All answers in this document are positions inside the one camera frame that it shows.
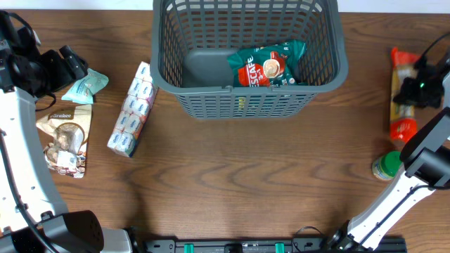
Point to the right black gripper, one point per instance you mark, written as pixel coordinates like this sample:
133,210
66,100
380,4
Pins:
412,93

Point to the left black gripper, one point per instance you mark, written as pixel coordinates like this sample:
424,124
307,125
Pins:
65,65

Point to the spaghetti pack with red ends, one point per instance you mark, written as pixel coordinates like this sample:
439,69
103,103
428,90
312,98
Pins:
403,125

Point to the green Nescafe coffee bag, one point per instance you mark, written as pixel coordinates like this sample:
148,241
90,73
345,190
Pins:
267,65

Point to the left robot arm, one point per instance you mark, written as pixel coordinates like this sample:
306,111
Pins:
34,217

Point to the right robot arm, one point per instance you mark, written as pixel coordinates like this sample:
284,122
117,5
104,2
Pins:
419,116

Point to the white tissue pack bundle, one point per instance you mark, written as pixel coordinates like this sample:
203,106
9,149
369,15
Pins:
134,112

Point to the teal snack pouch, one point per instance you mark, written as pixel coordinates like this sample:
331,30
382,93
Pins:
83,90

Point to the beige nuts bag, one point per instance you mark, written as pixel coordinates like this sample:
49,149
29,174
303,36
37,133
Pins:
70,129

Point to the green lid jar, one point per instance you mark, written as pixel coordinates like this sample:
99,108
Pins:
386,167

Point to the grey plastic basket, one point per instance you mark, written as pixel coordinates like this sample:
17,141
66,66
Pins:
192,40

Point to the black rail at table edge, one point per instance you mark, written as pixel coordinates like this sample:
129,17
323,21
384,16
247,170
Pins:
303,241

